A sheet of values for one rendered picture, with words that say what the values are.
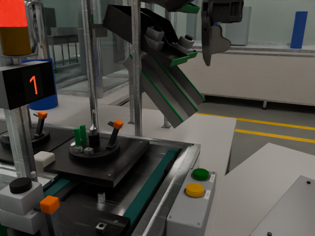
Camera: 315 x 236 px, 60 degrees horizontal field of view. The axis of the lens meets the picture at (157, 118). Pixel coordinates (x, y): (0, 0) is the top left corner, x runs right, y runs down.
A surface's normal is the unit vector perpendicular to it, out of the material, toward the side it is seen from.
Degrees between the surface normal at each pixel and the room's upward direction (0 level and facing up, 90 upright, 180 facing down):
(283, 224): 2
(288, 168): 0
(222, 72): 90
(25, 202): 90
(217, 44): 93
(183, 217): 0
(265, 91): 90
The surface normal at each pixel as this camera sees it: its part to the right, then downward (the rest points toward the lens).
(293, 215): 0.03, -0.94
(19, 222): -0.33, 0.32
